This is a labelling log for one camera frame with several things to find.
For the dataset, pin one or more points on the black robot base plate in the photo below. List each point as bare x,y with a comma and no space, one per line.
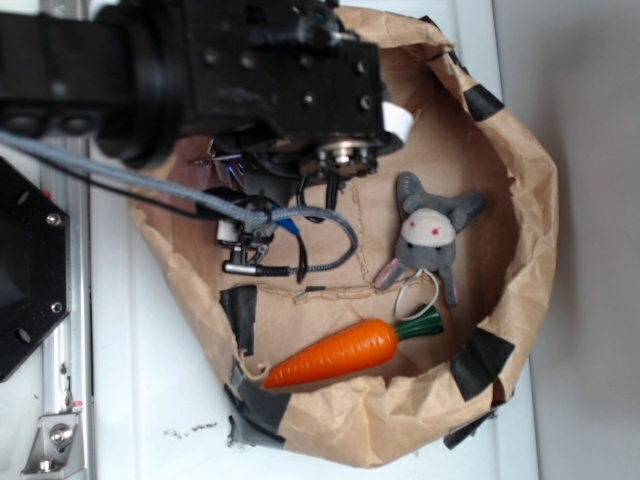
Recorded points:
34,272

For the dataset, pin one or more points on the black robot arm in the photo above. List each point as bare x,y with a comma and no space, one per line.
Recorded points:
121,78

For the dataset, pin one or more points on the silver corner bracket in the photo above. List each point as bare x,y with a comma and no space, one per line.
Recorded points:
55,453

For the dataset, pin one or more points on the orange plastic carrot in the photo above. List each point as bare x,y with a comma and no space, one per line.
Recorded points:
358,347

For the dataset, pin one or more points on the aluminium rail frame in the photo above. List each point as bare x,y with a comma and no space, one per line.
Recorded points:
67,362

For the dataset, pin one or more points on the brown paper bag bin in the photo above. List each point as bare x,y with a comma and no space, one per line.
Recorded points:
463,139

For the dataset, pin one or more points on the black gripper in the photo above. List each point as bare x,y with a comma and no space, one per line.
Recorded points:
287,85

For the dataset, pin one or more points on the grey plush bunny toy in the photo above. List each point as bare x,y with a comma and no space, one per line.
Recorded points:
427,240

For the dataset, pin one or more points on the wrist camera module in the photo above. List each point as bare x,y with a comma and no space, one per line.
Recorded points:
249,242

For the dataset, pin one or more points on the silver key bunch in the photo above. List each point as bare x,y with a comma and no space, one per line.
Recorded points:
228,166

